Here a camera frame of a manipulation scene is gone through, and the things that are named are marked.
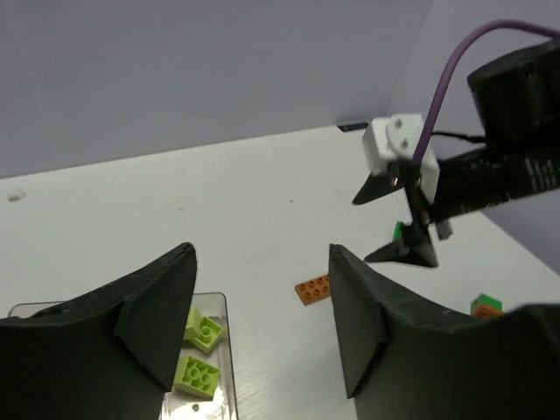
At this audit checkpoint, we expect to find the blue label right corner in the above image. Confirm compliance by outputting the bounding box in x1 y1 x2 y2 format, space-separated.
337 122 368 133

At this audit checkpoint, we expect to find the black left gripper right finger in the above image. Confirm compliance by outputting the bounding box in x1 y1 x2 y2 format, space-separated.
329 245 559 419

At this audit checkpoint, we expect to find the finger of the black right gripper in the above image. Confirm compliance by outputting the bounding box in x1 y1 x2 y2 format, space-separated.
364 221 438 268

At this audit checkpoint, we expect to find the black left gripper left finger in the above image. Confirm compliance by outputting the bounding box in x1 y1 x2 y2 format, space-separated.
1 243 197 419

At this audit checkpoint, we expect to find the dark green square lego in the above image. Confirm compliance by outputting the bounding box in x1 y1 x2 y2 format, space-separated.
392 220 404 240

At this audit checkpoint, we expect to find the dark green lego plate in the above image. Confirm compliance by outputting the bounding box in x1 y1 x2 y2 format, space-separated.
470 293 503 313

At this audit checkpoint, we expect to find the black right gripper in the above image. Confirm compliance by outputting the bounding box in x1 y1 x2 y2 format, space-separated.
352 39 559 223

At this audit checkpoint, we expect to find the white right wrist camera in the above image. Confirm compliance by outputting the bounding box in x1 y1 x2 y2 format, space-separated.
362 114 440 203

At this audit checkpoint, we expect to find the lime green square lego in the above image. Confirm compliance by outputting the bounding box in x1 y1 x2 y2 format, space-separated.
183 306 224 355

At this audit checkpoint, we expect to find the orange flat lego plate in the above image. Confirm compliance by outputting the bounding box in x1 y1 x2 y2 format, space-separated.
294 275 331 305

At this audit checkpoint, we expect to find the clear plastic container right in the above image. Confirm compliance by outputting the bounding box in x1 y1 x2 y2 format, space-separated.
6 293 237 419

